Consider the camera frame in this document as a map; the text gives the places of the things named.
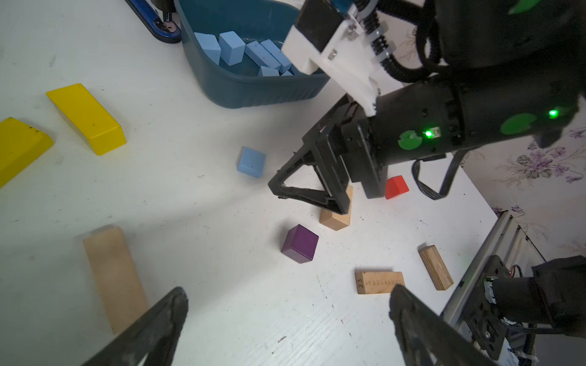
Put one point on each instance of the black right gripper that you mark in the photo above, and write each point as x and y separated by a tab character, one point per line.
320	178

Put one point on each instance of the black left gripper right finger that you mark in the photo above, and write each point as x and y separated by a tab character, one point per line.
424	338

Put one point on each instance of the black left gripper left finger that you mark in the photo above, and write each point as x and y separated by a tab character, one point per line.
153	338

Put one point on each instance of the blue long block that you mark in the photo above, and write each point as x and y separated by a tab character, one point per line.
258	53
277	53

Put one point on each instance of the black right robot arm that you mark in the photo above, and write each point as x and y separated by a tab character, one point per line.
424	81

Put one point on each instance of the pale wood long block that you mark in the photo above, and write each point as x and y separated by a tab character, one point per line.
116	276

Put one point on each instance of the dark brown wood block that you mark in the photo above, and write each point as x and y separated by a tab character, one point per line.
436	268

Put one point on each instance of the tan wood block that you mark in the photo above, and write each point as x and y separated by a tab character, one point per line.
335	221

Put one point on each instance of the stamped wood long block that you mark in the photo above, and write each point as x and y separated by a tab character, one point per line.
378	282

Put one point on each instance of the teal plastic bin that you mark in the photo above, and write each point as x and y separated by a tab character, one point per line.
240	86

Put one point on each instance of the red square block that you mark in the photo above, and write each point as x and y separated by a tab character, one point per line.
395	187

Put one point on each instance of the purple cube block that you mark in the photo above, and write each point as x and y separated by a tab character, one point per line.
300	244

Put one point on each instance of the yellow block slanted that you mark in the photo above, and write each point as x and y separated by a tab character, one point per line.
21	145

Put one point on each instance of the yellow block upright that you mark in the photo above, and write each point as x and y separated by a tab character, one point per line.
88	118

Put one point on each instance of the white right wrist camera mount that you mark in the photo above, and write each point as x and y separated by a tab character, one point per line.
326	37

